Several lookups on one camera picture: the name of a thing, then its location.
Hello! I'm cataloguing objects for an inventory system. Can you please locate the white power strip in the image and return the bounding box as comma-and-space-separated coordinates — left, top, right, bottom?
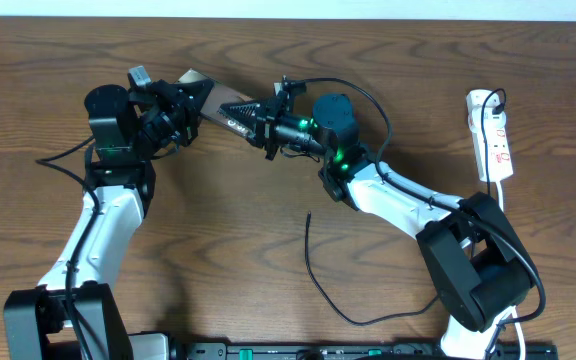
468, 106, 514, 182

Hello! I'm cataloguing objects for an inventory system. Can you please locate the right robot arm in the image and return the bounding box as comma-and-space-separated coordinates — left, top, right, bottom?
219, 90, 544, 359

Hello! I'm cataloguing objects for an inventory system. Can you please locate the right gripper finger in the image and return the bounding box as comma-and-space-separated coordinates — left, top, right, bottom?
225, 117, 254, 135
219, 100, 267, 119

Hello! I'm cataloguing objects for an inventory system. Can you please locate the brown Galaxy smartphone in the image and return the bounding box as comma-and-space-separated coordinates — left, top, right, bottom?
177, 69, 252, 138

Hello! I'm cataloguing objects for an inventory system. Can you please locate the white USB charger plug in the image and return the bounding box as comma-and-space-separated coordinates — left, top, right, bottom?
466, 89, 507, 132

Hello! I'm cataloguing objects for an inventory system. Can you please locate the white power strip cord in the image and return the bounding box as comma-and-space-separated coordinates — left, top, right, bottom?
495, 180, 527, 360

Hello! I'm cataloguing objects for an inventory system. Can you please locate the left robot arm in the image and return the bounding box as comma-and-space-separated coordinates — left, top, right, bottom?
3, 70, 214, 359

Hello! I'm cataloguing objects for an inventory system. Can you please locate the black USB charging cable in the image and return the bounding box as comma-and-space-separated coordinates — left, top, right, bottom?
304, 88, 508, 327

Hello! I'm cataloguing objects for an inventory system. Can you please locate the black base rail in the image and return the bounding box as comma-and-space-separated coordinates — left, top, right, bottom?
127, 332, 559, 360

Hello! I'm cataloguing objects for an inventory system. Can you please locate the black camera cable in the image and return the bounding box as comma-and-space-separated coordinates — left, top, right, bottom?
297, 76, 548, 360
35, 134, 112, 360

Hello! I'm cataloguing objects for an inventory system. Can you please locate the black right camera cable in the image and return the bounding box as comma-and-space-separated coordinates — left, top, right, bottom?
297, 76, 548, 360

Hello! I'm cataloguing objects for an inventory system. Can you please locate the black left camera cable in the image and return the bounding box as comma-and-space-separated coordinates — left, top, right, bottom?
35, 134, 112, 360

